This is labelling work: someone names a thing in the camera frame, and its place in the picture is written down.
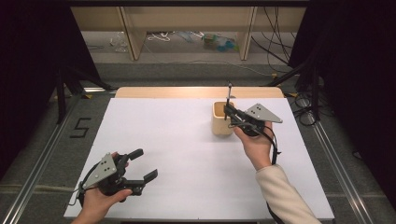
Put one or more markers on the metal floor rail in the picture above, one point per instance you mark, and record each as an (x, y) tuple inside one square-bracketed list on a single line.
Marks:
[(336, 161), (40, 168)]

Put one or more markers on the light wooden desk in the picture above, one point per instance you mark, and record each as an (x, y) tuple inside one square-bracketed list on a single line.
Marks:
[(186, 18)]

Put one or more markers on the small wooden box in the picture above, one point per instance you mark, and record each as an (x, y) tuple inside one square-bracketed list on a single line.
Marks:
[(219, 124)]

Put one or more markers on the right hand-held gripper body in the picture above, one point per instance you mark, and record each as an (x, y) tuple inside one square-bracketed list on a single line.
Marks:
[(261, 113)]

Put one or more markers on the black stand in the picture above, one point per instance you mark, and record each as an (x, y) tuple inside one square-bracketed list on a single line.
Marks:
[(315, 90), (61, 93)]

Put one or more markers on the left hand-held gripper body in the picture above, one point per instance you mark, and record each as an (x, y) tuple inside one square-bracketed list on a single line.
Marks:
[(104, 171)]

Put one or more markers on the green blue plastic bag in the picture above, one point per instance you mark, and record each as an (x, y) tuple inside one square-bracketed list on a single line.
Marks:
[(219, 42)]

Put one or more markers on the person's right hand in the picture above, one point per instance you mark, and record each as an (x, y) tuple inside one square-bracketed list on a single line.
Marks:
[(258, 149)]

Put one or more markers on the black curtain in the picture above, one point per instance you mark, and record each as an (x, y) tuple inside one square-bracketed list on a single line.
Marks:
[(31, 77), (358, 77)]

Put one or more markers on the person's left hand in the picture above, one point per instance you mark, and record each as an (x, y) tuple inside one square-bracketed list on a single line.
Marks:
[(96, 202)]

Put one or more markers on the thin dark pen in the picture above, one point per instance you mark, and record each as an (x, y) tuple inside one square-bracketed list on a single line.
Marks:
[(229, 91)]

